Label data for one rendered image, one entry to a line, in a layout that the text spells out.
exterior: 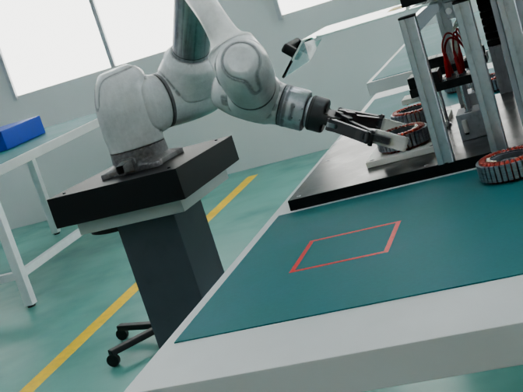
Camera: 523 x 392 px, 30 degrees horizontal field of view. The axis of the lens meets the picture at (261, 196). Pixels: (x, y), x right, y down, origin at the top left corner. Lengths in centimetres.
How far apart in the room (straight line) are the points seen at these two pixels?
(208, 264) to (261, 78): 93
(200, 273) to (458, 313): 156
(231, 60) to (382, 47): 499
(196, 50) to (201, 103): 16
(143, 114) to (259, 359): 148
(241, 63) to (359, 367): 87
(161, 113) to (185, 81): 11
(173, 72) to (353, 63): 432
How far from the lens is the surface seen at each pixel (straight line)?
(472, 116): 200
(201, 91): 266
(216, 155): 265
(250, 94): 192
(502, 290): 121
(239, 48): 188
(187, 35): 258
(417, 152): 199
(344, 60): 689
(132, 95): 260
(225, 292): 152
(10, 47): 775
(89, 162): 765
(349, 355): 115
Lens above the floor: 116
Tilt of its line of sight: 11 degrees down
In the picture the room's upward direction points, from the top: 17 degrees counter-clockwise
